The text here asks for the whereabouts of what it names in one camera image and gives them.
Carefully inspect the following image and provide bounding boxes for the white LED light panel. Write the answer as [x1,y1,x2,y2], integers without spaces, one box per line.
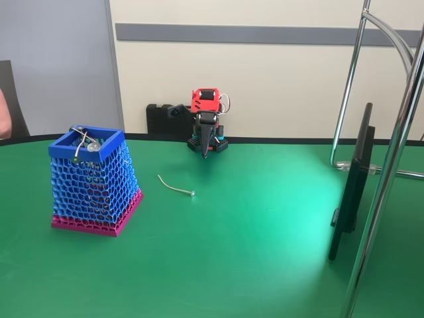
[327,102,377,262]

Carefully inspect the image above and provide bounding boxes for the chrome tube stand frame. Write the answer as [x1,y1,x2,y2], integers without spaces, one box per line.
[329,0,424,182]

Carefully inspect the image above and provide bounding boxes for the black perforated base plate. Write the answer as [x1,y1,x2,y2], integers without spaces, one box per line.
[187,137,229,155]

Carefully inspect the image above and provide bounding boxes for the black plastic case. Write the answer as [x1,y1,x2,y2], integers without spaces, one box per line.
[146,103,193,135]

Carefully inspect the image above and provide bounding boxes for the blue and pink mesh basket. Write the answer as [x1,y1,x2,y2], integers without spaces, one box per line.
[48,125,145,238]

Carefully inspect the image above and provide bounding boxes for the thick chrome pole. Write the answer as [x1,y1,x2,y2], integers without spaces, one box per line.
[340,34,424,318]

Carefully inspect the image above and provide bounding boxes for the red white servo cable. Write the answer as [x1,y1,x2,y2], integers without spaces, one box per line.
[217,93,233,116]

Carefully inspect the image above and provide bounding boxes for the grey wall rail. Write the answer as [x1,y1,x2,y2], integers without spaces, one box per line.
[115,22,423,47]

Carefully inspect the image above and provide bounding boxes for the green table cloth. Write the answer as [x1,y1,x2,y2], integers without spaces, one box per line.
[0,134,424,318]

